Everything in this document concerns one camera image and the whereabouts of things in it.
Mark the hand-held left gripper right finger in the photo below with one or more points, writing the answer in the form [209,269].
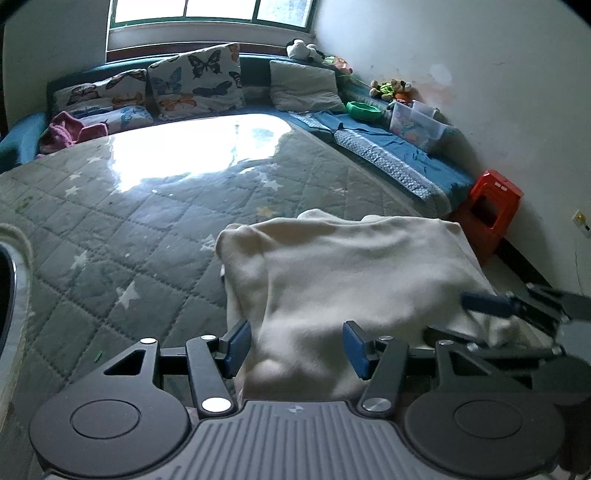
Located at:
[355,350]

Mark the wall socket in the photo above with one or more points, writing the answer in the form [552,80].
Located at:
[582,224]

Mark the large butterfly print cushion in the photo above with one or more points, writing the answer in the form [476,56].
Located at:
[194,83]

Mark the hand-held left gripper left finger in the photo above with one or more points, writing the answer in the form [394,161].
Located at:
[239,346]

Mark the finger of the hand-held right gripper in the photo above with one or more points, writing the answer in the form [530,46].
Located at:
[487,303]
[508,350]

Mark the brown green plush toy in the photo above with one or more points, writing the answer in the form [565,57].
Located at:
[390,87]

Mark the blue side mattress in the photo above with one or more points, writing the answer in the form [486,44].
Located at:
[415,161]

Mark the clear plastic storage box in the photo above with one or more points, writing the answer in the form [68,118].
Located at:
[415,127]

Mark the red plastic stool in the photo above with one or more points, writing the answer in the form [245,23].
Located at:
[498,189]

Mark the blue sofa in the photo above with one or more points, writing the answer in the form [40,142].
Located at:
[256,74]

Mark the flat butterfly print cushion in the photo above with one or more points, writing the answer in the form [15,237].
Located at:
[101,90]

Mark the quilted grey table mat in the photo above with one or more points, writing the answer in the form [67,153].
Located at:
[138,240]

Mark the grey cushion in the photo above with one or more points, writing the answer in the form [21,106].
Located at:
[302,87]

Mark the cream pants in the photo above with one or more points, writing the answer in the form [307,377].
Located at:
[346,277]

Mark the pink garment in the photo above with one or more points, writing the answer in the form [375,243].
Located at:
[60,131]

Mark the green bowl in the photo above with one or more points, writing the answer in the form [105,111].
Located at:
[364,110]

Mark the window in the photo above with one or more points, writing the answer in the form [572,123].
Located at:
[147,9]

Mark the blue butterfly print pillow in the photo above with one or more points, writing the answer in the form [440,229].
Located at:
[129,117]

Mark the panda plush toy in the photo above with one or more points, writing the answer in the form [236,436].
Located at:
[300,48]

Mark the orange green toy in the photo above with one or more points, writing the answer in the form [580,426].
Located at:
[339,64]

